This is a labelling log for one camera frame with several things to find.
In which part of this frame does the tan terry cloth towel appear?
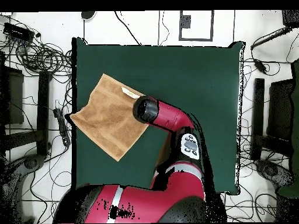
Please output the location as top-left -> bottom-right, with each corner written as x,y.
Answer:
69,73 -> 150,162

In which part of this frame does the dark flat panel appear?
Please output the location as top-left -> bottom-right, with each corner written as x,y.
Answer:
266,79 -> 295,141

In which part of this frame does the dark flat box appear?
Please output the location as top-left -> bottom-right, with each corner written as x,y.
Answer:
0,65 -> 25,125

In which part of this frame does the dark green table cloth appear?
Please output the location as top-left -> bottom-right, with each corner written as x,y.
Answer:
71,37 -> 246,196

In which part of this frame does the black power strip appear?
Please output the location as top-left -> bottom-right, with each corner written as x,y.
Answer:
52,107 -> 71,148

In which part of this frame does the dark grey curved stand base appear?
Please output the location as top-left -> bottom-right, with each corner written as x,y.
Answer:
255,159 -> 295,188
0,153 -> 46,223

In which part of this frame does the black power adapter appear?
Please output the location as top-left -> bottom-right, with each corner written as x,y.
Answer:
253,58 -> 269,74

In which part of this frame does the dark oval object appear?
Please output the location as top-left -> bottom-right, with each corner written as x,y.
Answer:
81,10 -> 97,21

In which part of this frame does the black rod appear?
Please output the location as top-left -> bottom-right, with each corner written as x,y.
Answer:
250,26 -> 293,51

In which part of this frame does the black corner box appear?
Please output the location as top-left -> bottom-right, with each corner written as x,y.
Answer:
281,9 -> 299,29

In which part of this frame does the thin black floor cable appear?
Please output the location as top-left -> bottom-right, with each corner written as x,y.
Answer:
158,10 -> 171,46

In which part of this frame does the black stand frame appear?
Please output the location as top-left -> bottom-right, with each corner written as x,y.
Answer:
4,71 -> 51,158

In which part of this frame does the black stand post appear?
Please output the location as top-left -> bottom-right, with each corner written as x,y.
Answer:
251,78 -> 266,162

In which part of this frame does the black tangled cable bundle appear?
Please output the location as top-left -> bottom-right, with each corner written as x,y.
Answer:
0,13 -> 73,78

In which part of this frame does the black network switch box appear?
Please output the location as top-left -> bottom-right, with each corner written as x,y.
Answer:
2,22 -> 36,43

